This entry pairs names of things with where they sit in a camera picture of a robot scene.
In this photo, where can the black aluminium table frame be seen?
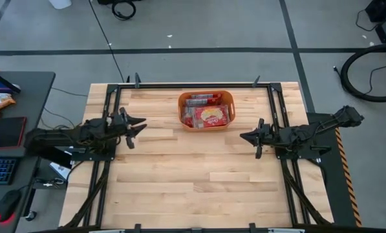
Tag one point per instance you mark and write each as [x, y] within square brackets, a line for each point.
[196, 85]

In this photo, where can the black box under desk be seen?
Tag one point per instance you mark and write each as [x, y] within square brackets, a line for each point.
[52, 157]

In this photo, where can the black computer mouse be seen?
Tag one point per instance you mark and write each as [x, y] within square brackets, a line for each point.
[8, 204]

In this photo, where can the orange plastic basket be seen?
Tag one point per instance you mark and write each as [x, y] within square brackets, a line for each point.
[229, 97]

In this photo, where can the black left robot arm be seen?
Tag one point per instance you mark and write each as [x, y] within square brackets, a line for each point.
[66, 136]

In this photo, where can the yellow black hazard tape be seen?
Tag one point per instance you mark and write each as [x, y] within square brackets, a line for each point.
[348, 181]

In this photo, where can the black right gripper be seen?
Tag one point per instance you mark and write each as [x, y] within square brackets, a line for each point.
[266, 136]

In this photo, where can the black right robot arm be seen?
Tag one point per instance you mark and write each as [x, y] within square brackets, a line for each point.
[296, 134]

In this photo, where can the white container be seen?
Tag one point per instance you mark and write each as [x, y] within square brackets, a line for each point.
[60, 3]

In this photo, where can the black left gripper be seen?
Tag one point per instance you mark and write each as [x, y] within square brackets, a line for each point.
[120, 127]

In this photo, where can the black desk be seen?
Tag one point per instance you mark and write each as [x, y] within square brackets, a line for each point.
[34, 97]

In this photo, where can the white paper sheet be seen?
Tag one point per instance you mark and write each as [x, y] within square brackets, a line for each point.
[59, 170]

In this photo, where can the black caster wheel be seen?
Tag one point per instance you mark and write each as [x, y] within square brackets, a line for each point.
[31, 215]

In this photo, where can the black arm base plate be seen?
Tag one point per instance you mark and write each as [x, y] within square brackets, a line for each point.
[92, 156]

